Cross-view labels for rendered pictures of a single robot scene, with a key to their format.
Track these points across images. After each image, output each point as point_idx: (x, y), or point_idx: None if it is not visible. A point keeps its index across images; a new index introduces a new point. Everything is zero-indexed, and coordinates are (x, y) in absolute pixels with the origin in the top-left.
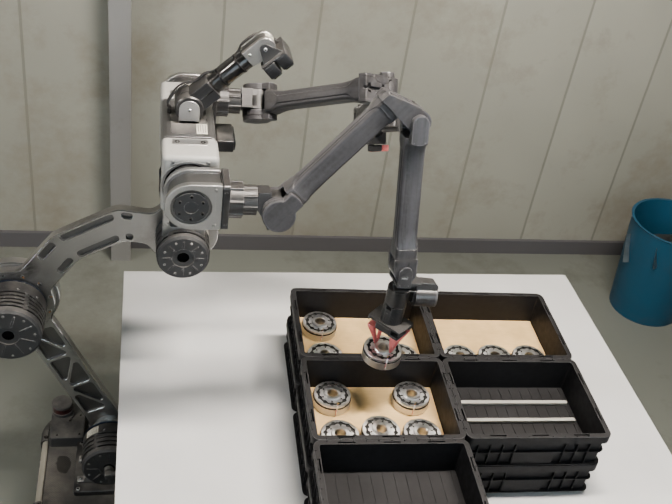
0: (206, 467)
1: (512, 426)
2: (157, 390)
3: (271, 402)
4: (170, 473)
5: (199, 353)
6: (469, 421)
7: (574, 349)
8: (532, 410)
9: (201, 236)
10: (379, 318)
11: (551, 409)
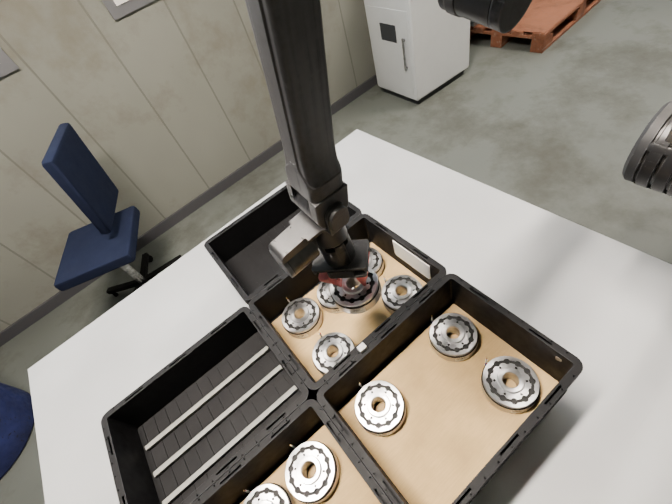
0: (456, 232)
1: (224, 409)
2: (570, 252)
3: None
4: (471, 213)
5: (605, 315)
6: (267, 375)
7: None
8: (206, 456)
9: (663, 132)
10: (352, 243)
11: (183, 477)
